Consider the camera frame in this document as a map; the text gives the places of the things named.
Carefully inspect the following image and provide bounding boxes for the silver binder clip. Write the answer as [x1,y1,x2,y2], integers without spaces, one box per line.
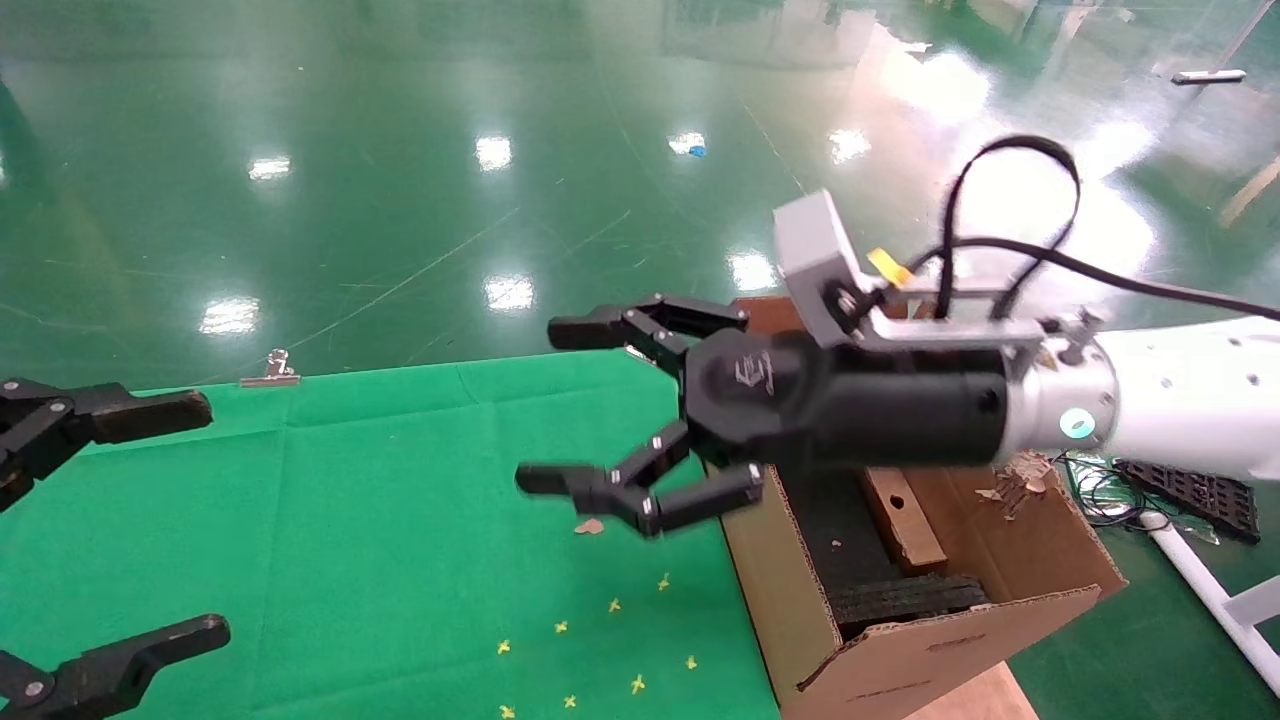
[239,348,302,389]

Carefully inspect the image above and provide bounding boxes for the grey metal camera bracket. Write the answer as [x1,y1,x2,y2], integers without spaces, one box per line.
[850,279,1052,357]

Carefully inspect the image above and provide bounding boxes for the long black arm cable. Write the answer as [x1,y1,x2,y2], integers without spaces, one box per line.
[899,236,1280,324]

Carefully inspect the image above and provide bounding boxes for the light wooden plank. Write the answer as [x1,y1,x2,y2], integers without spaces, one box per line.
[1217,154,1280,230]

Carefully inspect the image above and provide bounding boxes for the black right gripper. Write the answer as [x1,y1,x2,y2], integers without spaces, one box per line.
[514,292,1012,540]

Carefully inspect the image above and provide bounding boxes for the yellow cable tag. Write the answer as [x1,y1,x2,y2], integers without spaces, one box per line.
[867,247,915,290]

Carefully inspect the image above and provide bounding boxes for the large open cardboard carton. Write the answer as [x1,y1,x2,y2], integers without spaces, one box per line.
[719,294,1129,720]

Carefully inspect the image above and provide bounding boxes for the tangled thin black wires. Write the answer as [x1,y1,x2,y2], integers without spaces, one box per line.
[1064,454,1153,530]

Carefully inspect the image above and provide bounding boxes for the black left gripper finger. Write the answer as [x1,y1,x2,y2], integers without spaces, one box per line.
[0,377,215,512]
[0,614,233,720]

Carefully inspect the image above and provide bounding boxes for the black foam pad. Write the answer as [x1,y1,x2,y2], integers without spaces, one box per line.
[790,469,992,642]

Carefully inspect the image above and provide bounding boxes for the white pipe frame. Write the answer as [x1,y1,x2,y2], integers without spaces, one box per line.
[1139,511,1280,697]

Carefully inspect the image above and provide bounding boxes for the black braided loop cable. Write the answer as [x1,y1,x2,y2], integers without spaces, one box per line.
[939,134,1084,322]

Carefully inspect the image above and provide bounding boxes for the black plastic grid tray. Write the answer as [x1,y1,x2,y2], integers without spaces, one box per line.
[1114,456,1264,547]

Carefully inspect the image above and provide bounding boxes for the green table cloth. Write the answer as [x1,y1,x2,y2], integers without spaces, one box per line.
[0,346,782,720]

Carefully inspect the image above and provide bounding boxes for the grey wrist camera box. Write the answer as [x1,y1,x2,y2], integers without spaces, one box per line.
[772,189,872,350]

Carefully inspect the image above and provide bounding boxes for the small brown cardboard box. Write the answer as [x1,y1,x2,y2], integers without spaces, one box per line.
[861,464,950,574]

